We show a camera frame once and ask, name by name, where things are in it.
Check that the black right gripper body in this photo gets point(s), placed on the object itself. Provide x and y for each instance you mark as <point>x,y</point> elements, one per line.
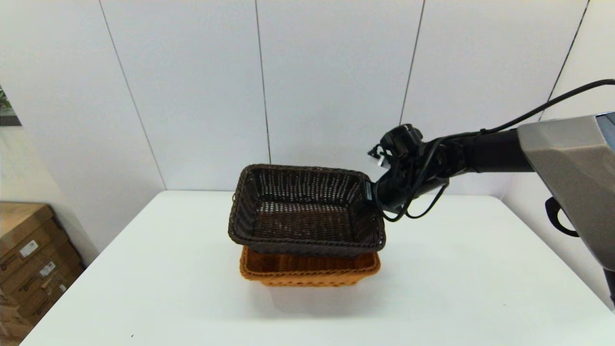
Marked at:
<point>399,187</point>

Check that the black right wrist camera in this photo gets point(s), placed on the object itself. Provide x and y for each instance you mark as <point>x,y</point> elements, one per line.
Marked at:
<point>401,142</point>

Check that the brown cardboard box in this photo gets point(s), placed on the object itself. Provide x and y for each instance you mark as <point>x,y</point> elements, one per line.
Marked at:
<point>48,270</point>
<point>19,226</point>
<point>60,290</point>

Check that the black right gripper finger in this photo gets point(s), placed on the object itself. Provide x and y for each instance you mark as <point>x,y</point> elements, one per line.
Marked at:
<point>369,191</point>

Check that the orange wicker basket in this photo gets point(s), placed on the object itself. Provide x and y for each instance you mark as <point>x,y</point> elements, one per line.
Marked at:
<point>307,278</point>

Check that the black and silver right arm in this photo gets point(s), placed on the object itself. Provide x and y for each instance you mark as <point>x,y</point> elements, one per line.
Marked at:
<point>567,163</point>

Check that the dark brown wicker basket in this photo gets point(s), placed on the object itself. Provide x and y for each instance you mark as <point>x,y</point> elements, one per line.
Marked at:
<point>307,247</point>

